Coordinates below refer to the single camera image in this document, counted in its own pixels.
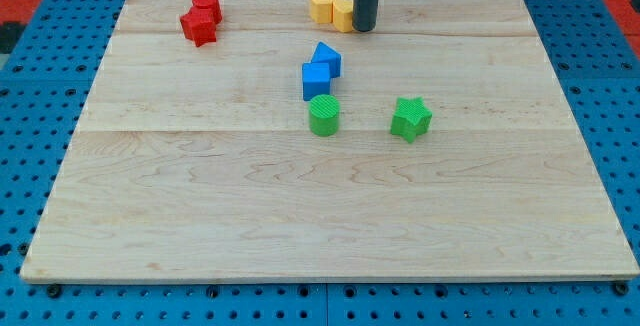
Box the blue cube block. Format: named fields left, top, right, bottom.
left=302, top=63, right=331, bottom=101

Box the light wooden board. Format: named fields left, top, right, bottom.
left=21, top=0, right=639, bottom=284

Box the red cylinder block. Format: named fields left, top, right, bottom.
left=192, top=0, right=223, bottom=25

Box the blue triangle block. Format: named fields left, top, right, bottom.
left=311, top=42, right=342, bottom=78

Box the yellow block beside rod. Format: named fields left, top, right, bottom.
left=332, top=0, right=353, bottom=33

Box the yellow hexagon block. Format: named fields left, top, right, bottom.
left=309, top=0, right=334, bottom=24

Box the red star block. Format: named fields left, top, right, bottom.
left=180, top=7, right=217, bottom=47

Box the green cylinder block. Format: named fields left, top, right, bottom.
left=309, top=94, right=340, bottom=137

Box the green star block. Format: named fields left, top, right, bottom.
left=390, top=97, right=433, bottom=143

